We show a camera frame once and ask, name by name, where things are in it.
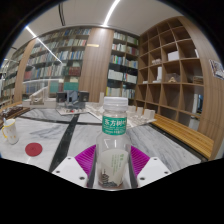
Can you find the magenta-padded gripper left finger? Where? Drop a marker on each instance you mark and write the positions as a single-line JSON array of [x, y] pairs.
[[71, 170]]

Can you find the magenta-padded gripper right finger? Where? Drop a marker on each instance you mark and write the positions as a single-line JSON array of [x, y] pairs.
[[153, 170]]

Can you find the clear bottle with green label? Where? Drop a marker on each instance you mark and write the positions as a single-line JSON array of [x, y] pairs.
[[112, 146]]

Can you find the flat round red coaster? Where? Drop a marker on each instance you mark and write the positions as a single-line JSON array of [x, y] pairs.
[[33, 149]]

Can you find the curved wooden bench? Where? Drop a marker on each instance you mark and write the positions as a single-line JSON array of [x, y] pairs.
[[186, 135]]

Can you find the white city building model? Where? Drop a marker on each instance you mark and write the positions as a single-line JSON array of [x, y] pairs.
[[140, 115]]

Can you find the dark grey building model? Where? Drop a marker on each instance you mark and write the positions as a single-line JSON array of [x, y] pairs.
[[71, 98]]

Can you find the beige stepped building model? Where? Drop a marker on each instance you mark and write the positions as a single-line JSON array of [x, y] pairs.
[[38, 98]]

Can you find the wooden cubby shelf unit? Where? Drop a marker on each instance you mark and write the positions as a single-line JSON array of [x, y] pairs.
[[173, 86]]

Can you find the curved book-filled shelf unit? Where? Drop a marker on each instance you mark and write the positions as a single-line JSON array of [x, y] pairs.
[[70, 60]]

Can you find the linear ceiling lights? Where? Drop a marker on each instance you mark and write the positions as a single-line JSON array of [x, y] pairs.
[[111, 11]]

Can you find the picture on wooden wall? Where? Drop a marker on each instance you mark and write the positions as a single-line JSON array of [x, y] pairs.
[[216, 69]]

